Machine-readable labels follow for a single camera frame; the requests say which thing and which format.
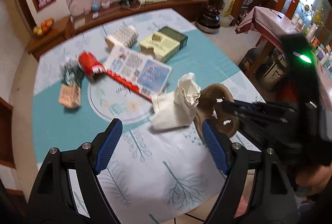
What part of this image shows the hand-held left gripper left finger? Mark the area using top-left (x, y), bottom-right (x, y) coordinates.
top-left (24, 118), bottom-right (123, 224)

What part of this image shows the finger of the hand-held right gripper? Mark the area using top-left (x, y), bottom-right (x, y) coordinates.
top-left (233, 107), bottom-right (289, 126)
top-left (219, 99), bottom-right (296, 115)

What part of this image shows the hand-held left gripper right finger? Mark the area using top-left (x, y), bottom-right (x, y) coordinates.
top-left (202, 120), bottom-right (299, 224)

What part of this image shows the small beige carton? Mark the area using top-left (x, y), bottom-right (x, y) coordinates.
top-left (58, 84), bottom-right (81, 109)

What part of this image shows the white tissue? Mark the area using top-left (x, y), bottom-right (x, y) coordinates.
top-left (174, 72), bottom-right (202, 110)

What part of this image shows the blue white printed box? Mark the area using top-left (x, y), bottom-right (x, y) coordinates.
top-left (105, 45), bottom-right (173, 93)

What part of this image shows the grey wrapper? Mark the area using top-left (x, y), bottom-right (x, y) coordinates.
top-left (59, 57), bottom-right (83, 86)

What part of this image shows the checked paper cup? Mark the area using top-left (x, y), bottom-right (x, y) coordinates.
top-left (104, 25), bottom-right (138, 53)

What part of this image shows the green cream box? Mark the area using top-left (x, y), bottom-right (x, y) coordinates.
top-left (139, 27), bottom-right (188, 62)

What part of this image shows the person's right hand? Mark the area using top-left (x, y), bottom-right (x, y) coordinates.
top-left (296, 164), bottom-right (332, 197)

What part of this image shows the orange bucket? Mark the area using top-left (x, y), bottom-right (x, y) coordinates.
top-left (275, 81), bottom-right (301, 108)

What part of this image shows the metal rice cooker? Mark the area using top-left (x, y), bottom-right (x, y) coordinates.
top-left (255, 54), bottom-right (289, 91)

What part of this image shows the dark box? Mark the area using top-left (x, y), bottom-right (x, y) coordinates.
top-left (238, 48), bottom-right (260, 77)

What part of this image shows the side table with cloth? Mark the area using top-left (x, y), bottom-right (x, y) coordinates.
top-left (235, 6), bottom-right (332, 90)

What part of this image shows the small white bucket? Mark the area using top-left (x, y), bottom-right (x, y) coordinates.
top-left (220, 15), bottom-right (234, 28)

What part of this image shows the dark brown ceramic jar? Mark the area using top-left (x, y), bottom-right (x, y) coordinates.
top-left (197, 5), bottom-right (221, 33)

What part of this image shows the wooden television cabinet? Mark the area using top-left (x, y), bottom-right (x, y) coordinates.
top-left (26, 0), bottom-right (209, 61)

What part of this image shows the fruit bowl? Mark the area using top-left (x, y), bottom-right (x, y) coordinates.
top-left (32, 18), bottom-right (55, 36)

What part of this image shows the dark wooden door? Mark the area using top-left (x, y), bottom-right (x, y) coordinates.
top-left (13, 0), bottom-right (37, 30)

